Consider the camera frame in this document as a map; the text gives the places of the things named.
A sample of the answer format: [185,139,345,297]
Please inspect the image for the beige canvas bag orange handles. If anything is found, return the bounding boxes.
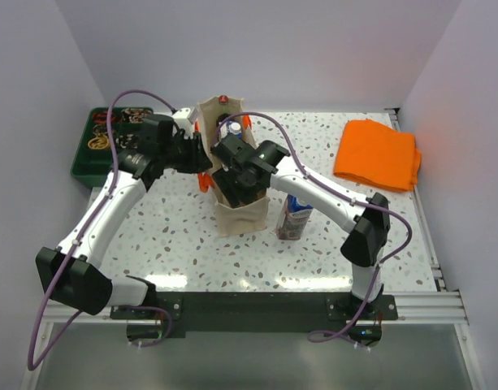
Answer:
[195,95,270,237]

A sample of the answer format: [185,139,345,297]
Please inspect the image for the blue orange juice carton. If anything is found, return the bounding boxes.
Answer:
[220,120,243,139]

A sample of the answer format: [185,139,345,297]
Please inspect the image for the orange folded cloth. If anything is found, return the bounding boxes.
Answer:
[333,119,422,193]

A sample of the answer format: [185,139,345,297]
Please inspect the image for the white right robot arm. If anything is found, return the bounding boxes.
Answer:
[210,135,390,319]

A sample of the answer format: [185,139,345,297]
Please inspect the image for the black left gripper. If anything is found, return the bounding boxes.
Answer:
[160,132,213,174]

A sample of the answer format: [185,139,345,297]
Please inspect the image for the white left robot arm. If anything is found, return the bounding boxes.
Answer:
[36,108,212,319]

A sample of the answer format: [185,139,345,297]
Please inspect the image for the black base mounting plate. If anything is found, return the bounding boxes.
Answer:
[109,290,396,341]

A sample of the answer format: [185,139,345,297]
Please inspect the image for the aluminium front rail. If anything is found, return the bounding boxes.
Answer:
[44,292,468,332]

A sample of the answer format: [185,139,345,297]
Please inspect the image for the purple milk carton white cap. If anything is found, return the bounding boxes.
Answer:
[275,194,314,241]

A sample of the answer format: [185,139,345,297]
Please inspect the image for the green compartment tray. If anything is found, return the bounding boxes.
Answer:
[71,106,154,189]

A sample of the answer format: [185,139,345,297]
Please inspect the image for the cola bottle red cap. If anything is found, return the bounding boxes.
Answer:
[215,95,230,127]

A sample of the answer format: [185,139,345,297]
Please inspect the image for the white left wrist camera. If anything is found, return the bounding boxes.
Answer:
[171,107,199,135]

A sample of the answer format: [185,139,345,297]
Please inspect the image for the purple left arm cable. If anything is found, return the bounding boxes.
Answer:
[27,89,179,371]

